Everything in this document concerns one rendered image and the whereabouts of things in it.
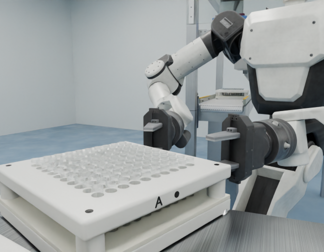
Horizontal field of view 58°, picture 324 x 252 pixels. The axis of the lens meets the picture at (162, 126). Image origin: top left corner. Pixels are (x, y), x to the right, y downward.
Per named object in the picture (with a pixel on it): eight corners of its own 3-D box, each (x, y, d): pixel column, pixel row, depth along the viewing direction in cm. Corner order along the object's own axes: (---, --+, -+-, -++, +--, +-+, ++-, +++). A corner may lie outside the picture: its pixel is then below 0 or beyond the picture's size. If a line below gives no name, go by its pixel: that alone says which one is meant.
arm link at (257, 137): (259, 117, 48) (296, 112, 55) (214, 112, 55) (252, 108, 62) (255, 190, 50) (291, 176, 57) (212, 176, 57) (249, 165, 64)
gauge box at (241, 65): (252, 69, 167) (254, 32, 163) (233, 69, 170) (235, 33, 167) (254, 70, 187) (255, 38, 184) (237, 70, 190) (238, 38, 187)
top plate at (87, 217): (84, 244, 25) (83, 222, 25) (-6, 178, 42) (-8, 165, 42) (231, 177, 43) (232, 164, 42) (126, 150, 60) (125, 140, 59)
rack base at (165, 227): (86, 295, 26) (85, 271, 26) (-3, 211, 43) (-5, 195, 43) (230, 209, 44) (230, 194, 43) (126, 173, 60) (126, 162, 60)
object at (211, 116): (244, 122, 176) (245, 106, 175) (198, 120, 186) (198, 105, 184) (253, 105, 297) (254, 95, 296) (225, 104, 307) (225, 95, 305)
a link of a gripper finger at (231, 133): (202, 139, 50) (226, 135, 53) (217, 142, 47) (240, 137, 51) (202, 130, 49) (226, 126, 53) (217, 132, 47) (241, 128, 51)
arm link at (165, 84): (146, 102, 89) (138, 77, 105) (164, 124, 95) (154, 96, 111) (175, 82, 88) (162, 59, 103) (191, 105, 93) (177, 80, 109)
